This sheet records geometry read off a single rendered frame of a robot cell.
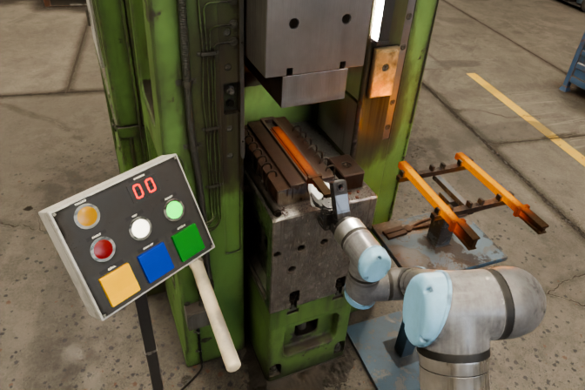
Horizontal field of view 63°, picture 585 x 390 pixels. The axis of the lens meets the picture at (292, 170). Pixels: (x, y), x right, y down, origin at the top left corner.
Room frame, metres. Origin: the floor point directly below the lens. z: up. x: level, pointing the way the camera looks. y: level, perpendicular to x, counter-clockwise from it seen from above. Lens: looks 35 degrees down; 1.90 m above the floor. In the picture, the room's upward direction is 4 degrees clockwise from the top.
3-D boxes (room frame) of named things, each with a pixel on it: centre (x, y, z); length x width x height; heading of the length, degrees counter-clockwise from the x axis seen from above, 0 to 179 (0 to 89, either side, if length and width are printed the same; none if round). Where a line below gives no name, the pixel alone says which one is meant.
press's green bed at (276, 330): (1.45, 0.00, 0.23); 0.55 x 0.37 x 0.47; 26
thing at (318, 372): (1.19, -0.07, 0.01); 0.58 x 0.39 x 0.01; 116
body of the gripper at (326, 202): (1.09, -0.14, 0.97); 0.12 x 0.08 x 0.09; 26
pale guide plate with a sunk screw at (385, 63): (1.48, -0.27, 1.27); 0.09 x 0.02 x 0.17; 116
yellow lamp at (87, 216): (0.81, 0.46, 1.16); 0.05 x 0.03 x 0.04; 116
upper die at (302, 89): (1.42, 0.04, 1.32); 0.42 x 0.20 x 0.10; 26
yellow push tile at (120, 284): (0.75, 0.39, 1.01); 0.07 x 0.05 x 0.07; 141
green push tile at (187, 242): (0.91, 0.26, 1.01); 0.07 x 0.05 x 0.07; 141
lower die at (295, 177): (1.42, 0.04, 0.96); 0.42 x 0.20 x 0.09; 26
